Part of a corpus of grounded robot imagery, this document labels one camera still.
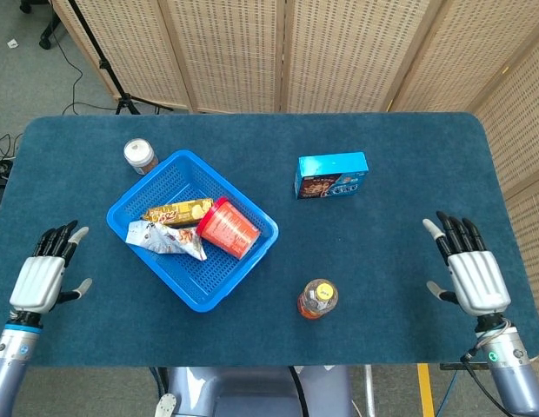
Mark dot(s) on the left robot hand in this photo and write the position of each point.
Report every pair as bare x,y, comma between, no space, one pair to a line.
37,282

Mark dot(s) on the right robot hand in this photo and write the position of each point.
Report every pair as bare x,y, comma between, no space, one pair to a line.
480,282

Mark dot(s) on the silver snack bag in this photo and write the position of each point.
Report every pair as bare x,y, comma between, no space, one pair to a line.
165,239

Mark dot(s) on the yellow snack bar packet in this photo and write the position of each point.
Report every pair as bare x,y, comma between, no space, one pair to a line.
174,213

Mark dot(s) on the red instant noodle cup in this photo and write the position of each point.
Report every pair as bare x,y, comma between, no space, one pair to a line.
228,230

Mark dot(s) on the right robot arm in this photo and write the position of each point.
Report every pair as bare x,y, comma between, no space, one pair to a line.
513,378

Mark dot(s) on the blue table mat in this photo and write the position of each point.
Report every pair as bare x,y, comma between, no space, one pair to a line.
404,260

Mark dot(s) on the yellow floor tape strip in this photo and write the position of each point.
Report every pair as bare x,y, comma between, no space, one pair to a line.
425,391

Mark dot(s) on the metal table leg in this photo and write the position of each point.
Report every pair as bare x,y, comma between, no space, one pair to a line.
369,391

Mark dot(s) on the orange drink bottle yellow cap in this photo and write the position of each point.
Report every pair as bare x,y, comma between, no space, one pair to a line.
318,299

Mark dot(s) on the blue plastic mesh basket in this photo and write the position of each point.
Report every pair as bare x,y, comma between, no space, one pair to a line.
200,282

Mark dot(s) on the white-lidded glass jar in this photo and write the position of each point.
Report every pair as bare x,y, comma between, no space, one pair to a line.
140,155

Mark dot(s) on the blue cookie box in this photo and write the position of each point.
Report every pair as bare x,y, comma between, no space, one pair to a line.
330,174

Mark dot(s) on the black tripod stand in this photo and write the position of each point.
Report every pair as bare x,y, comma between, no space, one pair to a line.
105,65

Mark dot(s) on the white paper scrap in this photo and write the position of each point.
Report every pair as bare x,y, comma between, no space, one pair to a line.
11,43

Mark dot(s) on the grey robot torso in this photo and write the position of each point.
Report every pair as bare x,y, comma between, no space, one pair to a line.
252,391

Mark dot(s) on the black office chair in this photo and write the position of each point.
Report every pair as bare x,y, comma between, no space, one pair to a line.
50,30

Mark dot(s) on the wicker folding screen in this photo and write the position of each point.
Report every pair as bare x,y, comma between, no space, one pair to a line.
339,52

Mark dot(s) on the white metal bracket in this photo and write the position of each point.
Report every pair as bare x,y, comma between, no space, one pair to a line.
165,406

